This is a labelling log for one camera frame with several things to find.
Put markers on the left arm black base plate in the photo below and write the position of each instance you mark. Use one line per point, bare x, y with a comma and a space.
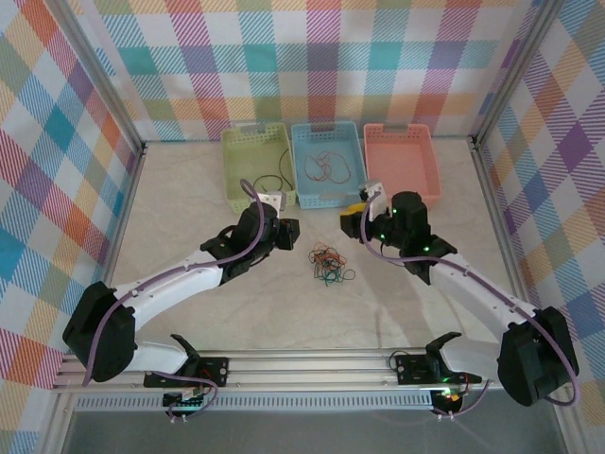
212, 371

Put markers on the blue plastic basket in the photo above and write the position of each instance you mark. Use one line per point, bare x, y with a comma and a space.
328, 142

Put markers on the pink plastic basket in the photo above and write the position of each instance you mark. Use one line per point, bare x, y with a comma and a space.
402, 163

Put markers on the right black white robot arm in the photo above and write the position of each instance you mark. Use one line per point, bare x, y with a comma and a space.
534, 364

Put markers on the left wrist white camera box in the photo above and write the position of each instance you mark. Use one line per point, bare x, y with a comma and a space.
273, 198

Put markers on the green plastic basket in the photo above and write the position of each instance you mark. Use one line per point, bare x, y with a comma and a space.
250, 161

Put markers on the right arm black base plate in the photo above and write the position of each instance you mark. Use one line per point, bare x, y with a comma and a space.
411, 369

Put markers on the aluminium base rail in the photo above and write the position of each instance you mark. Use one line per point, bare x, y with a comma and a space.
307, 366

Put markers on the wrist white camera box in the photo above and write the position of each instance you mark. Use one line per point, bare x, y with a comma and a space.
372, 189
273, 198

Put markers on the aluminium floor rail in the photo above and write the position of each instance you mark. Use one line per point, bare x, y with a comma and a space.
490, 189
125, 213

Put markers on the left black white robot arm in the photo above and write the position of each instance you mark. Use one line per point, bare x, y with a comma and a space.
104, 331

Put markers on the pile of coloured rubber bands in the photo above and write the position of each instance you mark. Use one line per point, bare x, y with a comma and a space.
316, 272

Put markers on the aluminium frame post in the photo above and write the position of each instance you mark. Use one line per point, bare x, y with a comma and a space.
513, 71
105, 80

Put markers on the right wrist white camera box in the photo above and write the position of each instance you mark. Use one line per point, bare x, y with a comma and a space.
372, 189

